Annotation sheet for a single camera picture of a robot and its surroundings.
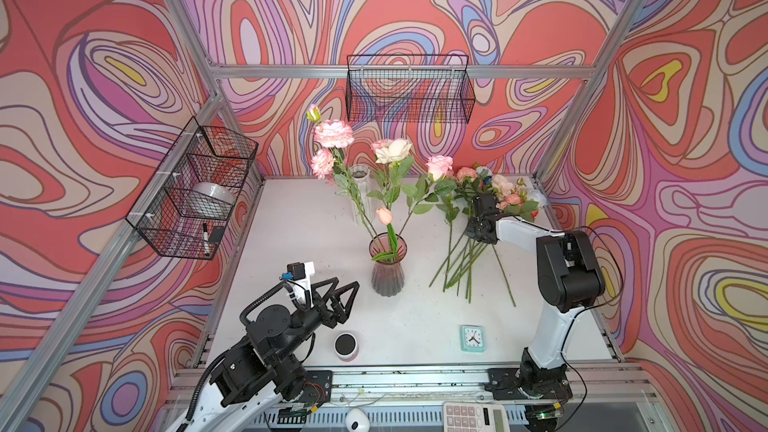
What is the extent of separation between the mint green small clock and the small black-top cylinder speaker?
11.6 inches

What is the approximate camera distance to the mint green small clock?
2.62ft

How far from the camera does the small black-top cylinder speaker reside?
760 mm
